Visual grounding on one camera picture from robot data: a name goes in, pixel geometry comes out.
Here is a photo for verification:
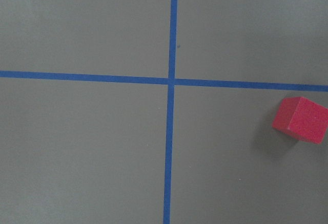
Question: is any red wooden cube far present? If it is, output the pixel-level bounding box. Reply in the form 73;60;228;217
272;96;327;144

